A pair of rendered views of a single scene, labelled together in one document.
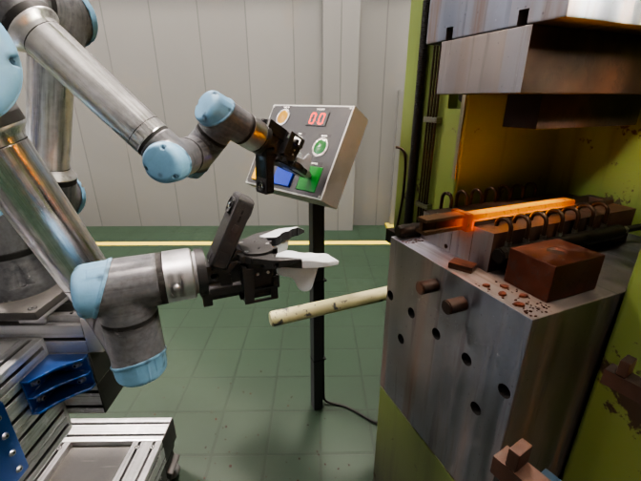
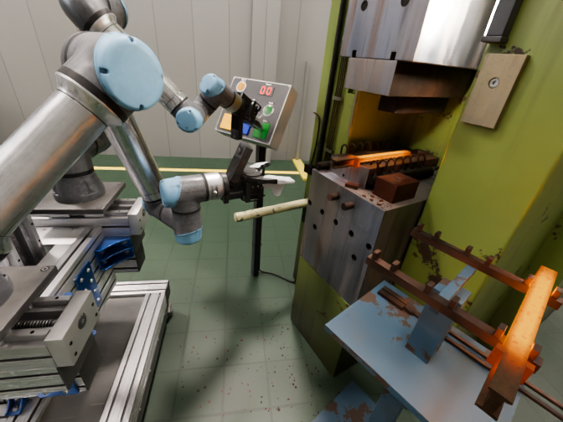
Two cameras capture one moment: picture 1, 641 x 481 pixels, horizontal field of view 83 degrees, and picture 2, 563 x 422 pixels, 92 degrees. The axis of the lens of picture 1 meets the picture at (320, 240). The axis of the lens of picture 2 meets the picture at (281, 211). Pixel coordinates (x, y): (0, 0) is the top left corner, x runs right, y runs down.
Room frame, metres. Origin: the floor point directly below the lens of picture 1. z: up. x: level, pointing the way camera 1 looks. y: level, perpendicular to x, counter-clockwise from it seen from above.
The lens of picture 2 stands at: (-0.22, 0.14, 1.30)
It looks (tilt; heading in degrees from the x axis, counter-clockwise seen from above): 29 degrees down; 349
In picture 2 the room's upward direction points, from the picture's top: 6 degrees clockwise
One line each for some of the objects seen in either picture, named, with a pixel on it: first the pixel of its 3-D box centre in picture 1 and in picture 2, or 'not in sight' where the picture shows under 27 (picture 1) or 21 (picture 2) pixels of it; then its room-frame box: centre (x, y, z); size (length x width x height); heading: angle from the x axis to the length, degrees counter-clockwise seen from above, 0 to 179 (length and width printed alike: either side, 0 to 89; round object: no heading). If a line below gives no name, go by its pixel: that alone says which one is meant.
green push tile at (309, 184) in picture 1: (310, 179); (261, 131); (1.03, 0.03, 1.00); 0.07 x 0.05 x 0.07; 48
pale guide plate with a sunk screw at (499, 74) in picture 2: not in sight; (492, 91); (0.47, -0.52, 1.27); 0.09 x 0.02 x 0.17; 23
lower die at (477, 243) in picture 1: (526, 221); (384, 162); (0.79, -0.47, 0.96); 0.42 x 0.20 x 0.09; 113
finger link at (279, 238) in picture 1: (282, 245); (260, 172); (0.60, 0.07, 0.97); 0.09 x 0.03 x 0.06; 149
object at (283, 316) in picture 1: (339, 303); (275, 208); (0.99, -0.06, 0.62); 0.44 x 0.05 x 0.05; 113
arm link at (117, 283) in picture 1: (122, 286); (183, 192); (0.45, 0.28, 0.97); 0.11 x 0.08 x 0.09; 113
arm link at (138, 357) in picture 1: (133, 339); (183, 220); (0.46, 0.29, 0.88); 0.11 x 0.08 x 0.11; 44
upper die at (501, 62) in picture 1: (558, 68); (409, 79); (0.79, -0.47, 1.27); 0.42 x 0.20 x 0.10; 113
